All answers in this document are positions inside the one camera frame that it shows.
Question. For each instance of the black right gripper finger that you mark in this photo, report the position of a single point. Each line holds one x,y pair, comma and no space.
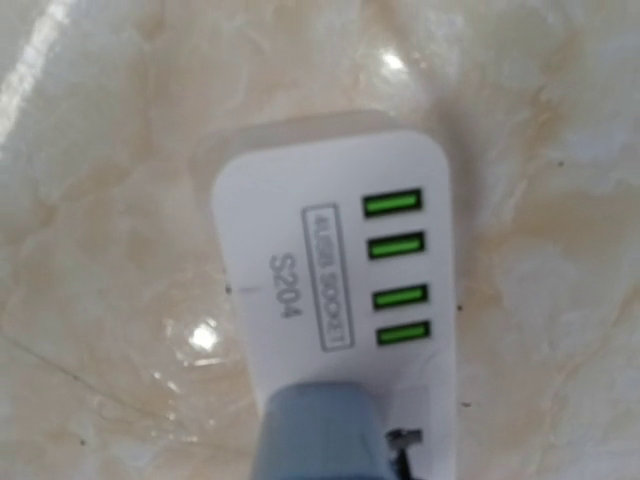
399,441

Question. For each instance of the small blue plug adapter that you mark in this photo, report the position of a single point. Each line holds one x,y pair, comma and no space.
321,431

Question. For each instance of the white power strip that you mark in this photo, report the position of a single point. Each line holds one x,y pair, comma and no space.
336,238

